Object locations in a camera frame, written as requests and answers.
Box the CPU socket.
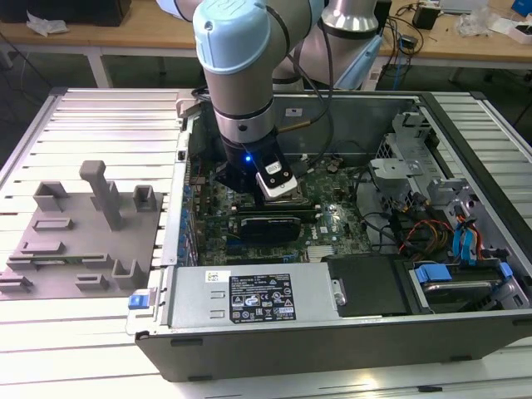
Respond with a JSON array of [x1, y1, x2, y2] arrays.
[[265, 178, 313, 207]]

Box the grey parts rack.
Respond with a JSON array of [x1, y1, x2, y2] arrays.
[[0, 160, 167, 300]]

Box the silver power supply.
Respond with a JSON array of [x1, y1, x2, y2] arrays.
[[168, 265, 346, 332]]

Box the wooden desk white frame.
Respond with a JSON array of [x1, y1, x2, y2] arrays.
[[0, 0, 532, 89]]

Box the small black adapter box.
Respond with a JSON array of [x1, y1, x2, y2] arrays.
[[412, 6, 441, 31]]

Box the silver chipset heatsink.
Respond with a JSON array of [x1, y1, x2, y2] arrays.
[[307, 244, 336, 263]]

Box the white crumpled paper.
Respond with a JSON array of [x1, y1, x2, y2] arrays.
[[25, 10, 68, 35]]

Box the green motherboard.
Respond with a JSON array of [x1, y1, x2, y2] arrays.
[[189, 160, 371, 267]]

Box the grey flat device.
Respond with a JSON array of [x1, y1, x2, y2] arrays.
[[439, 0, 488, 16]]

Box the black plastic bay cover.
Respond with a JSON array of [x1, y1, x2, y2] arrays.
[[322, 254, 415, 318]]

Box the orange yellow power wires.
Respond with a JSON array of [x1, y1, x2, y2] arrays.
[[397, 219, 455, 255]]

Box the hard disk in blue carrier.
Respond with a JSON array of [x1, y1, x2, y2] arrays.
[[409, 261, 516, 315]]

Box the large black box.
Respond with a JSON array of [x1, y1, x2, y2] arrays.
[[0, 0, 133, 25]]

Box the blue flat data cable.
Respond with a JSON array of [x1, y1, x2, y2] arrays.
[[451, 209, 485, 267]]

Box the metal socket cover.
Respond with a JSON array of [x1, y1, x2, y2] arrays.
[[290, 179, 309, 204]]

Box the white cardboard box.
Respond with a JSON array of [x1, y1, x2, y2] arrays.
[[511, 22, 532, 45]]

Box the black graphics card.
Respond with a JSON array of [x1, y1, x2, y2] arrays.
[[236, 214, 303, 242]]

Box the silver metal drive cage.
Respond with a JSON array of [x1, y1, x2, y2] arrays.
[[367, 110, 441, 217]]

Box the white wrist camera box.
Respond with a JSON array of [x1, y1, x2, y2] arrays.
[[254, 160, 298, 200]]

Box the black camera cable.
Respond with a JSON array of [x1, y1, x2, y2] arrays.
[[290, 24, 336, 175]]

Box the clear plastic bags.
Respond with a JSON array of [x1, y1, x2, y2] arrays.
[[455, 7, 515, 37]]

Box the black open PC case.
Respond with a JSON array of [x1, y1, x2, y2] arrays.
[[124, 89, 532, 383]]

